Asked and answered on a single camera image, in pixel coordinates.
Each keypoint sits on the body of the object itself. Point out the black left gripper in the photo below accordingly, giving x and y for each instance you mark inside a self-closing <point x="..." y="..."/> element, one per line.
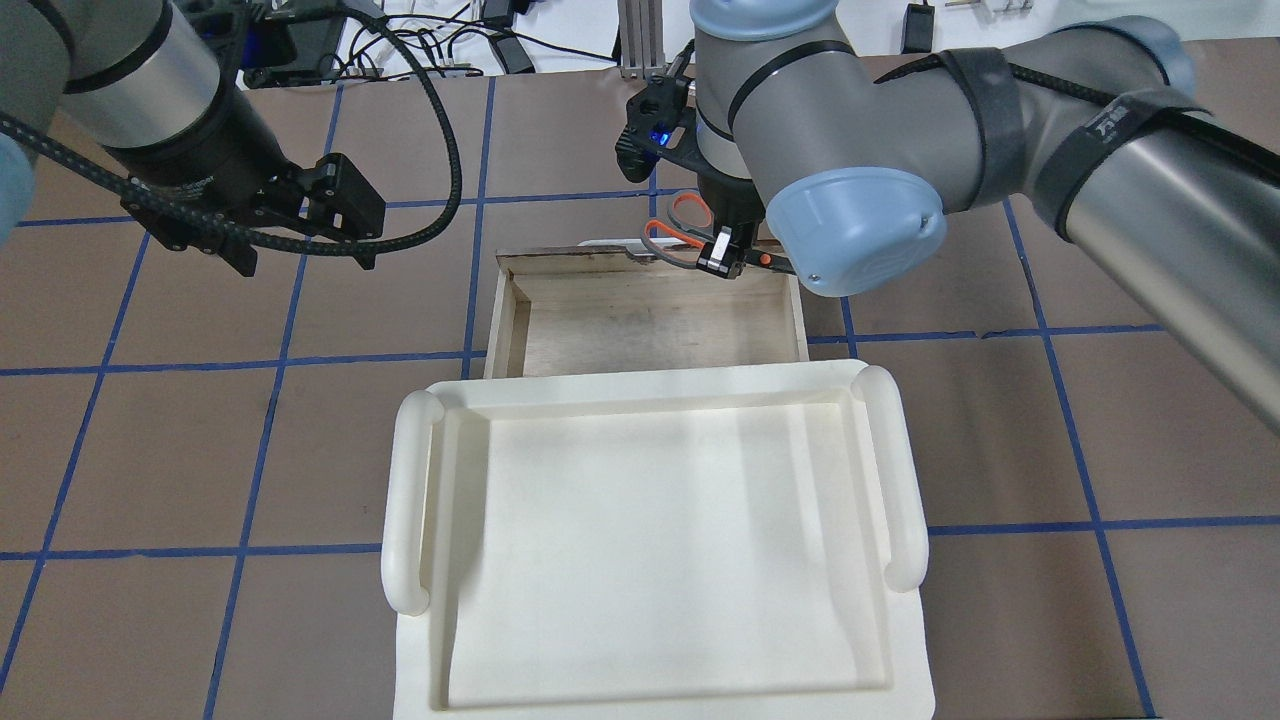
<point x="205" y="152"/>

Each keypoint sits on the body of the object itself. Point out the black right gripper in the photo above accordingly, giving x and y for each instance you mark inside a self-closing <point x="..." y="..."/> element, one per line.
<point x="733" y="207"/>

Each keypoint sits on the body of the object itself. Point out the grey orange scissors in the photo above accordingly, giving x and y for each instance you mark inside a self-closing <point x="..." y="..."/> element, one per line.
<point x="676" y="238"/>

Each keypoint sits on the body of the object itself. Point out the light wooden drawer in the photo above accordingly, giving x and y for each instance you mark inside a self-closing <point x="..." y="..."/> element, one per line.
<point x="601" y="309"/>

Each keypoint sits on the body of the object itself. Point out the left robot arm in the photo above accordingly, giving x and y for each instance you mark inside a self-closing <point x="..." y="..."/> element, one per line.
<point x="131" y="96"/>

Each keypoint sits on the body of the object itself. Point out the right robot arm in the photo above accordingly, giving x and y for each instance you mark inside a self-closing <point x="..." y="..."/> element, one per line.
<point x="1095" y="124"/>

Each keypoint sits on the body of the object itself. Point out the black power brick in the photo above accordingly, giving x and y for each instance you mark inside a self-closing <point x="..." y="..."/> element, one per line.
<point x="291" y="43"/>

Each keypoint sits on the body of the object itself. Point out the white plastic tray box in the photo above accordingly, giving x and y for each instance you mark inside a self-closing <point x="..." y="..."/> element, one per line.
<point x="744" y="542"/>

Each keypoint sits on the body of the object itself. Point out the black power adapter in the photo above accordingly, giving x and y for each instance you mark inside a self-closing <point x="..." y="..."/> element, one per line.
<point x="917" y="28"/>

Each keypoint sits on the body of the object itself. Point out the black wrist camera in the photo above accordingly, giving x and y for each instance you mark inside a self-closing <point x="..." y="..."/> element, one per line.
<point x="659" y="126"/>

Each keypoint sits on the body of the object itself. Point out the aluminium frame post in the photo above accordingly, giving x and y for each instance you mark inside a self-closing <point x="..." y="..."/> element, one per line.
<point x="640" y="38"/>

